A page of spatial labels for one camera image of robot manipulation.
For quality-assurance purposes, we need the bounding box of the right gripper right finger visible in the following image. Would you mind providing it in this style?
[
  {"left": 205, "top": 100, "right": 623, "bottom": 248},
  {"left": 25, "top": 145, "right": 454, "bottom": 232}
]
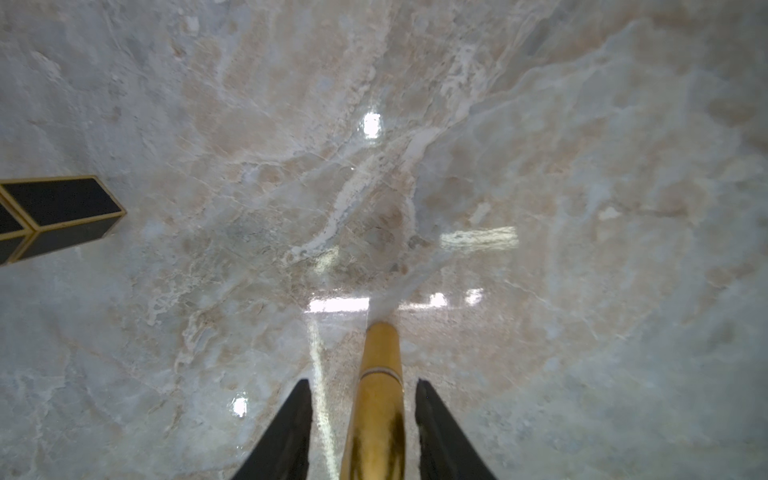
[{"left": 415, "top": 379, "right": 496, "bottom": 480}]

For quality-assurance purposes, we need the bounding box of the small yellow green box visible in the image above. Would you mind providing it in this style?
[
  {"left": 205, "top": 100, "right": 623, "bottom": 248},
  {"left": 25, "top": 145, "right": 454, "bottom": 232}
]
[{"left": 1, "top": 175, "right": 126, "bottom": 265}]

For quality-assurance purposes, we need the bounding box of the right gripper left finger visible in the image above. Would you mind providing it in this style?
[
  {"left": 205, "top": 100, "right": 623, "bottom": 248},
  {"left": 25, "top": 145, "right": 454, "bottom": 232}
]
[{"left": 232, "top": 379, "right": 313, "bottom": 480}]

